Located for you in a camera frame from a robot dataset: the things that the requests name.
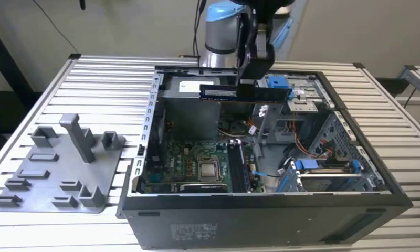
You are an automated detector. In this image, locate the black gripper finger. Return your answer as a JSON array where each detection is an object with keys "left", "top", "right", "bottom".
[{"left": 236, "top": 77, "right": 256, "bottom": 102}]

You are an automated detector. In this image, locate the RAM stick with blue label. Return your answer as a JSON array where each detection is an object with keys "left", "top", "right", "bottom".
[{"left": 199, "top": 83, "right": 289, "bottom": 102}]

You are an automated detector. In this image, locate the blue plastic drive latch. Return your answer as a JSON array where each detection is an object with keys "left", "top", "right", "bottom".
[{"left": 265, "top": 75, "right": 295, "bottom": 101}]

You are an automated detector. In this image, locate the metal drive cage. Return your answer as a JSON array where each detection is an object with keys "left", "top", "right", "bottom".
[{"left": 252, "top": 74, "right": 337, "bottom": 144}]

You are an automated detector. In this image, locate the grey power supply unit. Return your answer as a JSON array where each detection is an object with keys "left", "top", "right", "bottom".
[{"left": 158, "top": 77, "right": 224, "bottom": 140}]

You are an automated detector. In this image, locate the CPU socket metal cover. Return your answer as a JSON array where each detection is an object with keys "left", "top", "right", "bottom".
[{"left": 195, "top": 156, "right": 223, "bottom": 183}]

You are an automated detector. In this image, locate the green motherboard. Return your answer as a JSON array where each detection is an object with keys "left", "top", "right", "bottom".
[{"left": 138, "top": 139, "right": 267, "bottom": 194}]

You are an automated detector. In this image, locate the silver CPU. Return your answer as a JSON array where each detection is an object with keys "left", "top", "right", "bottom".
[{"left": 200, "top": 163, "right": 219, "bottom": 180}]

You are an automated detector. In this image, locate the hard disk in blue carrier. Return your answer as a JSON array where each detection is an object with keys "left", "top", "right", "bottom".
[{"left": 277, "top": 158, "right": 365, "bottom": 194}]

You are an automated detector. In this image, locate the perforated metal disk cage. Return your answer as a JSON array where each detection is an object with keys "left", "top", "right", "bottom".
[{"left": 307, "top": 111, "right": 388, "bottom": 194}]

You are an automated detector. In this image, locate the black graphics card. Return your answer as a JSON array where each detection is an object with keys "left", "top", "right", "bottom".
[{"left": 179, "top": 183, "right": 229, "bottom": 194}]

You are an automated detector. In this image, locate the black box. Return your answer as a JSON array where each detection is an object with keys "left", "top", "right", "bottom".
[{"left": 375, "top": 77, "right": 411, "bottom": 98}]

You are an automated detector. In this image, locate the aluminium side table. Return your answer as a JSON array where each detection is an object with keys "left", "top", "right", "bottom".
[{"left": 393, "top": 64, "right": 420, "bottom": 106}]

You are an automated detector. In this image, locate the black open PC case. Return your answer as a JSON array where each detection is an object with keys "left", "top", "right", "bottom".
[{"left": 114, "top": 65, "right": 415, "bottom": 250}]

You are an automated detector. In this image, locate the grey plastic parts rack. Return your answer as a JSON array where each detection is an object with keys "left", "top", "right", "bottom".
[{"left": 0, "top": 113, "right": 128, "bottom": 214}]

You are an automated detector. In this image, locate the thin black hanging cable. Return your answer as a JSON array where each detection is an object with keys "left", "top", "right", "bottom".
[{"left": 192, "top": 0, "right": 205, "bottom": 57}]

